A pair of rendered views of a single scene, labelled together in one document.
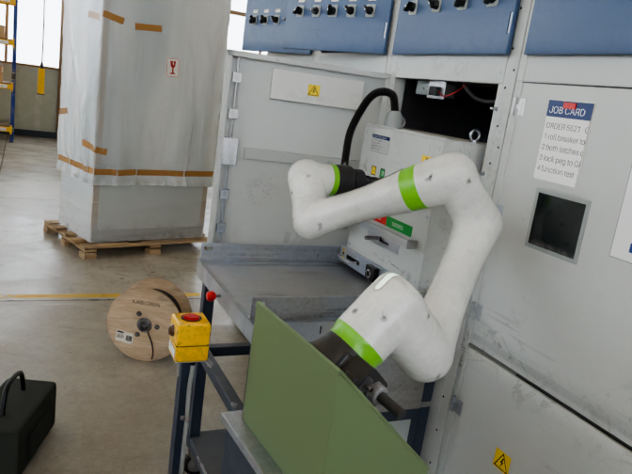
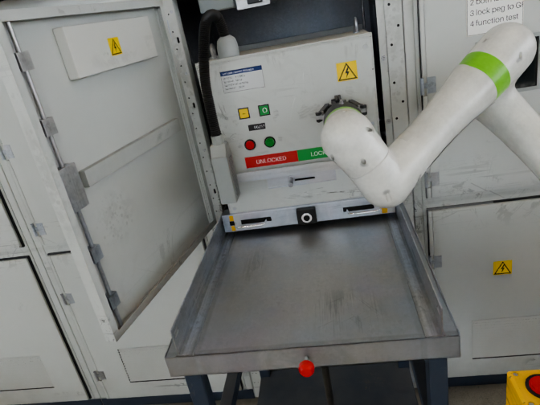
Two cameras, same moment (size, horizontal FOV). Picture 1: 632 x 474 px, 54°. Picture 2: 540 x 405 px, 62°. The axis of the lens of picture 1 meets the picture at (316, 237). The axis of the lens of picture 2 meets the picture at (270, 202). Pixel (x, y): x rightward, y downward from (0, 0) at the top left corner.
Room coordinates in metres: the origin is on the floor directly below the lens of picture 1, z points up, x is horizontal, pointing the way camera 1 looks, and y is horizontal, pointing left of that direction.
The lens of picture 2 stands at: (1.42, 0.89, 1.50)
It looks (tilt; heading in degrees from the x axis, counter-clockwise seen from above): 23 degrees down; 306
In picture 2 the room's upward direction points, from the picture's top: 11 degrees counter-clockwise
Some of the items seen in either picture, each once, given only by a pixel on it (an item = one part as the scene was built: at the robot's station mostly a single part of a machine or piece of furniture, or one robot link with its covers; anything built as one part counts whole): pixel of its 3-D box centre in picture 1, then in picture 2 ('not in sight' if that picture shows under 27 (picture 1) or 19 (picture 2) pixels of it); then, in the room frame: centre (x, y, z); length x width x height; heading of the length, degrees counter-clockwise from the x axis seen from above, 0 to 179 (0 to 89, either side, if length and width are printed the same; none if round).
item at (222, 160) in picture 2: not in sight; (225, 171); (2.25, -0.07, 1.09); 0.08 x 0.05 x 0.17; 116
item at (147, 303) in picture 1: (150, 319); not in sight; (3.10, 0.81, 0.20); 0.40 x 0.22 x 0.40; 87
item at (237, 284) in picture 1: (318, 294); (308, 269); (2.00, -0.04, 0.82); 0.68 x 0.62 x 0.06; 116
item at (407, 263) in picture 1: (388, 202); (294, 135); (2.09, -0.23, 1.15); 0.48 x 0.01 x 0.48; 26
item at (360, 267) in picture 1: (380, 274); (306, 210); (2.10, -0.24, 0.90); 0.54 x 0.05 x 0.06; 26
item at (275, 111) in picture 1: (298, 161); (132, 153); (2.40, 0.11, 1.21); 0.63 x 0.07 x 0.74; 105
